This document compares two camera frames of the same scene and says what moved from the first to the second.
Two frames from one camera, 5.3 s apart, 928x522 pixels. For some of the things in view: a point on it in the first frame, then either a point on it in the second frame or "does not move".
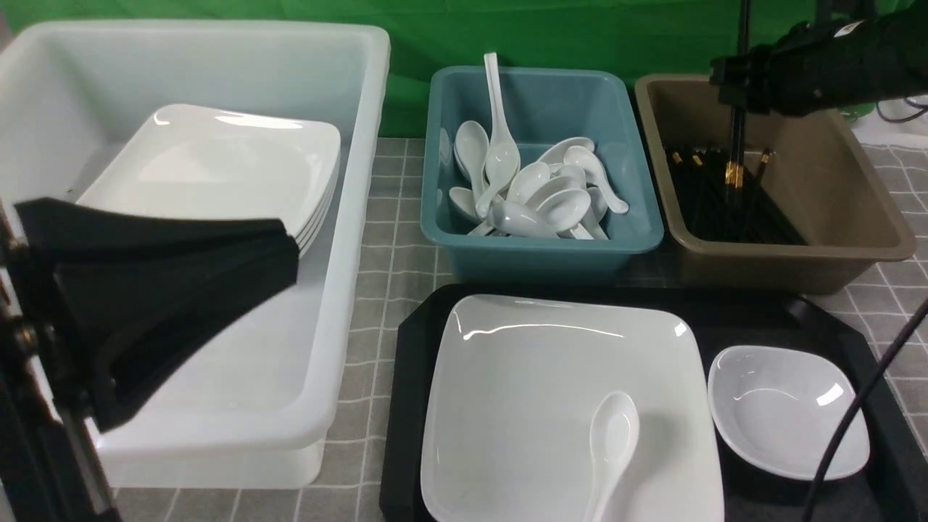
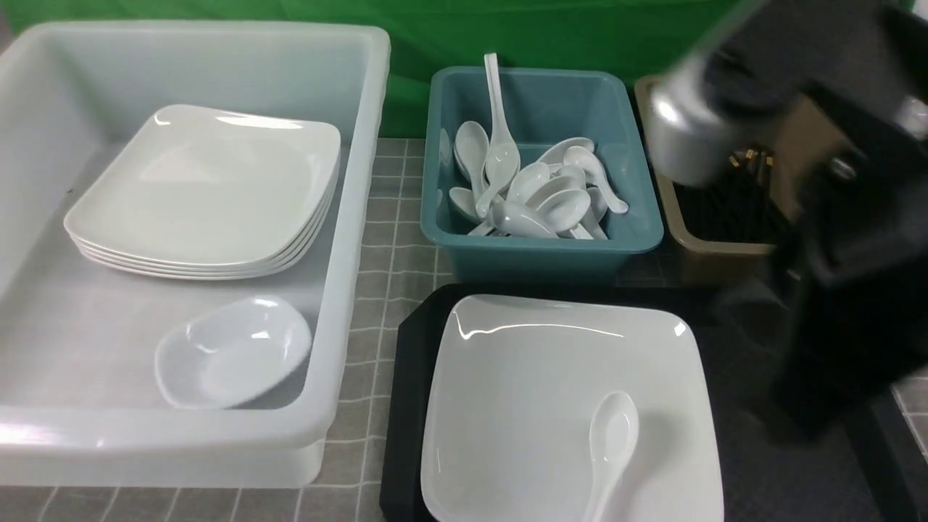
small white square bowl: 779,412 → 233,354
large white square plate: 508,436 does not move
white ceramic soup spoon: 614,429 does not move
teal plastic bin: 544,107 does not move
